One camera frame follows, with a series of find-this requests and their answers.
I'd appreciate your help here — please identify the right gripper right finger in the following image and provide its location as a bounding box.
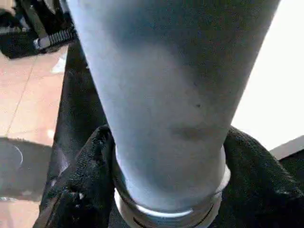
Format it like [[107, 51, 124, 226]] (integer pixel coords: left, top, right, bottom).
[[209, 127, 304, 228]]

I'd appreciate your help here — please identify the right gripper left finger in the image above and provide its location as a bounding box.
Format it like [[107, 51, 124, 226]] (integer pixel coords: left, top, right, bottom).
[[33, 127, 117, 228]]

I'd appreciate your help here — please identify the white plastic table top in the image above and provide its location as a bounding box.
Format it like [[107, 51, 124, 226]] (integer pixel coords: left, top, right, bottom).
[[230, 0, 304, 161]]

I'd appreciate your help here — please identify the white plastic table leg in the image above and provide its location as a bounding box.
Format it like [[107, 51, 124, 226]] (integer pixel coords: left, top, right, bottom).
[[66, 0, 282, 228]]

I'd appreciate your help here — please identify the black work mat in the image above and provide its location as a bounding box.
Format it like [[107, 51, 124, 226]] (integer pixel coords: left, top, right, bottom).
[[40, 40, 304, 228]]

